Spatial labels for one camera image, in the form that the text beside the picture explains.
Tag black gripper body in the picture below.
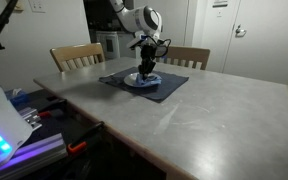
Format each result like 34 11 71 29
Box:
138 44 158 68

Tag white robot base blue lights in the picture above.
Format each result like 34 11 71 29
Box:
0 54 34 176

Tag white round plate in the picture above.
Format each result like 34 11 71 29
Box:
123 71 163 88

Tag dark blue fabric placemat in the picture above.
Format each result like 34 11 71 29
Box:
98 68 190 103

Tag wooden slat-back chair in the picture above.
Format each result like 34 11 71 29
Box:
155 45 211 71
49 42 106 73

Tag white appliance cabinet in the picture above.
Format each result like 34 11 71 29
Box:
95 30 138 61

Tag white door sign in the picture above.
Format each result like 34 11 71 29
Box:
211 0 229 8

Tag silver metal blocks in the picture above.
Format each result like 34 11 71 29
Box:
17 106 43 132

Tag blue box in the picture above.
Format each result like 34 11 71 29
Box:
4 88 30 108

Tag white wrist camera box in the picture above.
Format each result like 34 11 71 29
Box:
127 34 145 49

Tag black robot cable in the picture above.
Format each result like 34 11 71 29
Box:
149 37 172 59

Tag silver lever door handle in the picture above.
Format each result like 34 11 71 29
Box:
235 24 248 38

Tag black clamp orange handle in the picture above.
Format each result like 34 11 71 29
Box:
38 98 68 119
66 120 106 155

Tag wide white switch plate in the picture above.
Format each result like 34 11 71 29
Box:
28 0 48 14

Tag white door with lever handle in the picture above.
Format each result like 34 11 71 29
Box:
223 0 288 86

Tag aluminium extrusion rail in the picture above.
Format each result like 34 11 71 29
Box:
0 132 68 180

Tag beige wall thermostat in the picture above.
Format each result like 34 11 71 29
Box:
6 0 25 13

